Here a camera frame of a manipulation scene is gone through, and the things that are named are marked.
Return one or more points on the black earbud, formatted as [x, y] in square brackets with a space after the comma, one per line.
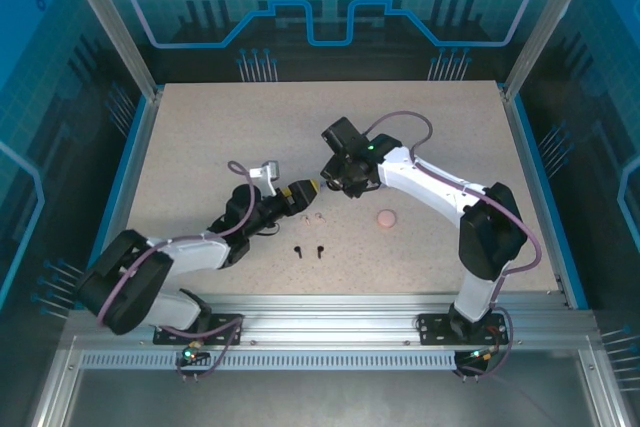
[298, 251]
[319, 250]

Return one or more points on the pink earbud charging case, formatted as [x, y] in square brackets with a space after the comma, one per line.
[386, 219]

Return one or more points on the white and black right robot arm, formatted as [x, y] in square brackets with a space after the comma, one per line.
[425, 182]

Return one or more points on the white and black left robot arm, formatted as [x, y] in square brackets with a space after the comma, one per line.
[195, 252]

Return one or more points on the blue table side strip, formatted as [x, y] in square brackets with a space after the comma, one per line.
[123, 177]
[542, 177]

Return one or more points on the grey metal lower shelf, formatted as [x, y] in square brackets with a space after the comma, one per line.
[325, 397]

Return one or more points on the aluminium mounting rail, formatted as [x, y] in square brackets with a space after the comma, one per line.
[330, 317]

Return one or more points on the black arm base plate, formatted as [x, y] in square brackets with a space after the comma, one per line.
[432, 329]
[162, 336]

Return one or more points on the aluminium corner post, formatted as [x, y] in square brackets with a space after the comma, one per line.
[117, 29]
[546, 27]

